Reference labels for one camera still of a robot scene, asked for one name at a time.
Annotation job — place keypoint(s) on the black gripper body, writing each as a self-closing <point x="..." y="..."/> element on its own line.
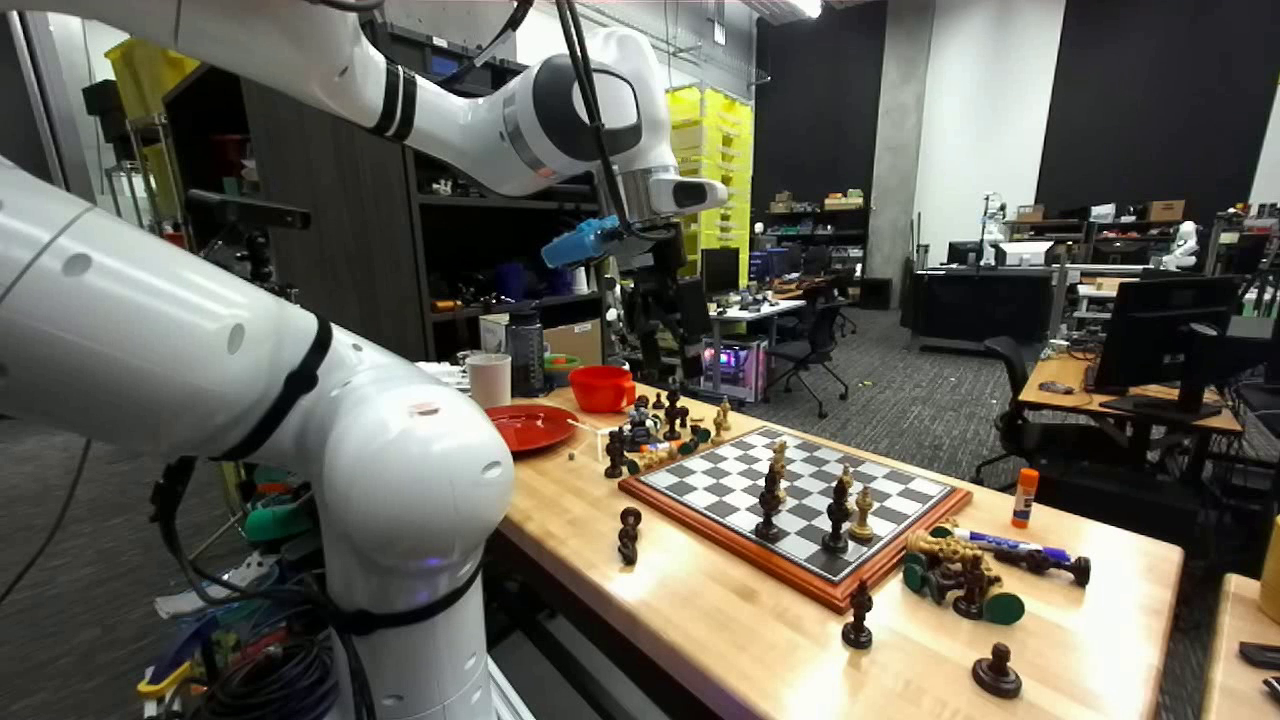
<point x="648" y="251"/>

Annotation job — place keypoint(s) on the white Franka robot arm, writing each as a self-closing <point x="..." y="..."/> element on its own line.
<point x="401" y="507"/>

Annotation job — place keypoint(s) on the dark chess piece green base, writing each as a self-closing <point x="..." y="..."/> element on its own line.
<point x="916" y="577"/>

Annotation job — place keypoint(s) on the brown chess piece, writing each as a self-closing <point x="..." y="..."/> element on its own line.
<point x="1025" y="496"/>

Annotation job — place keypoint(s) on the yellow storage shelf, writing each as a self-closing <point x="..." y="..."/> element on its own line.
<point x="715" y="172"/>

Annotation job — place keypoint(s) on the computer tower purple light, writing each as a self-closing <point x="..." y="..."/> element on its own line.
<point x="730" y="365"/>

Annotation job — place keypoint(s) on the red plastic bowl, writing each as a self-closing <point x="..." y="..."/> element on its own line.
<point x="600" y="391"/>

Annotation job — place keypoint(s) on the dark bottle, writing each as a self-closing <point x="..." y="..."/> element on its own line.
<point x="526" y="348"/>

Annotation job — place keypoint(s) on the white cup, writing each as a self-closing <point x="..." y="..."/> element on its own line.
<point x="491" y="378"/>

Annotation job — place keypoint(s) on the red plate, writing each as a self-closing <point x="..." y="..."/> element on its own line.
<point x="532" y="427"/>

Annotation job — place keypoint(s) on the dark shelving unit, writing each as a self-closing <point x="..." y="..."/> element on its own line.
<point x="360" y="252"/>

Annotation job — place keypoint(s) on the black cabinet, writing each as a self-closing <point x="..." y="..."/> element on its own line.
<point x="983" y="306"/>

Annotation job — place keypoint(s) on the wooden office desk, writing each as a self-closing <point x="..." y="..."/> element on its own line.
<point x="1066" y="383"/>

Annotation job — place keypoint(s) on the purple and white marker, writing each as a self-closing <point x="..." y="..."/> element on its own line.
<point x="1035" y="552"/>

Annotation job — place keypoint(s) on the black computer monitor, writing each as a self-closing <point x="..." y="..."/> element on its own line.
<point x="1162" y="335"/>

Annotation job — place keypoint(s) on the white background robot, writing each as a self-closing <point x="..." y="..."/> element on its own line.
<point x="1182" y="247"/>

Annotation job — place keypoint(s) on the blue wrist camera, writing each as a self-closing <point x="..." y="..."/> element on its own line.
<point x="583" y="242"/>

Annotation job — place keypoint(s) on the chess board with red-brown frame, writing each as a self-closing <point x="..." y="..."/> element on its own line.
<point x="747" y="481"/>

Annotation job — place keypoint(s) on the yellow frame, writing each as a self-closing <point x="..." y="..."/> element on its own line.
<point x="142" y="80"/>

